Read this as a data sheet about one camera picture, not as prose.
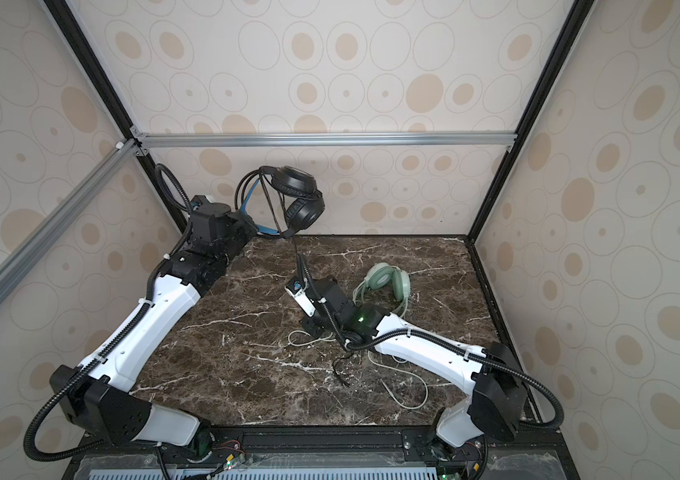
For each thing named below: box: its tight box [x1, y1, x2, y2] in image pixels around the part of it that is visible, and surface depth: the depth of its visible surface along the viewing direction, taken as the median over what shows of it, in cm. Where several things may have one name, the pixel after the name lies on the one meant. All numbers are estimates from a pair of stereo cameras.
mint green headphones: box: [364, 262, 411, 302], surface depth 100 cm
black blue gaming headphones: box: [235, 165, 325, 239], surface depth 67 cm
